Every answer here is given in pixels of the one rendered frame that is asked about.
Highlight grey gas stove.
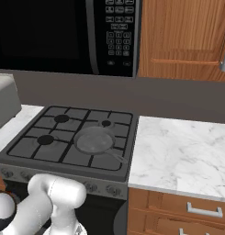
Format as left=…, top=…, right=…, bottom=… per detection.
left=0, top=105, right=140, bottom=235

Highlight grey stove knob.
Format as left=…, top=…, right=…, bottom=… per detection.
left=19, top=171, right=33, bottom=182
left=84, top=181, right=98, bottom=194
left=1, top=168, right=15, bottom=179
left=106, top=184, right=122, bottom=197

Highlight dark grey frying pan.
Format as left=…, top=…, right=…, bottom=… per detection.
left=73, top=127, right=129, bottom=164

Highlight black microwave oven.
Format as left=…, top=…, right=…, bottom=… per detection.
left=0, top=0, right=143, bottom=79

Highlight grey toaster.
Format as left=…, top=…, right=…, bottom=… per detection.
left=0, top=73, right=23, bottom=130

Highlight wooden drawer front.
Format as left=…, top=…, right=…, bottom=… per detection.
left=128, top=187, right=225, bottom=229
left=126, top=208, right=225, bottom=235

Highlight grey microwave door handle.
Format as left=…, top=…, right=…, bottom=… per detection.
left=85, top=0, right=100, bottom=75

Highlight wooden wall cupboard door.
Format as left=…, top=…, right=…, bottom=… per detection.
left=137, top=0, right=225, bottom=83

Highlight silver drawer handle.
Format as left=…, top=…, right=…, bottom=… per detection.
left=178, top=228, right=209, bottom=235
left=186, top=201, right=224, bottom=218

